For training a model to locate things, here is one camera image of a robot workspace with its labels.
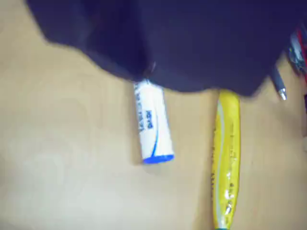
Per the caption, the white glue stick blue cap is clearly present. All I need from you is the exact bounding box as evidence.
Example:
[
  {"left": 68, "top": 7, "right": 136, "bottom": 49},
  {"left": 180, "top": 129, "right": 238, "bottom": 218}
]
[{"left": 133, "top": 79, "right": 175, "bottom": 165}]

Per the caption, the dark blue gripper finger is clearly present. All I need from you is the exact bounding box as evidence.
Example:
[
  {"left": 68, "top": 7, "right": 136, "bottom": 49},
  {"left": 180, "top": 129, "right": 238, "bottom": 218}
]
[
  {"left": 25, "top": 0, "right": 156, "bottom": 83},
  {"left": 146, "top": 0, "right": 307, "bottom": 97}
]

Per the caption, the red pen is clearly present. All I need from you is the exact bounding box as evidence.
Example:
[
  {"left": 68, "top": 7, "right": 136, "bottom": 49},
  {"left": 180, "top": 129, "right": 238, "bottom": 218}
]
[{"left": 295, "top": 25, "right": 307, "bottom": 52}]

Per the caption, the yellow marker pen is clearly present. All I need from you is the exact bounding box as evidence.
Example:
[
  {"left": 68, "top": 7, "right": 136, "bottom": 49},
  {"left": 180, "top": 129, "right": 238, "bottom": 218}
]
[{"left": 210, "top": 88, "right": 241, "bottom": 230}]

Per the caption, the grey pen silver tip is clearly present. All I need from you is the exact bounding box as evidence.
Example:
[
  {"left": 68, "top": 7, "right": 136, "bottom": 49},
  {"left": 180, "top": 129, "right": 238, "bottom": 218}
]
[{"left": 271, "top": 65, "right": 288, "bottom": 101}]

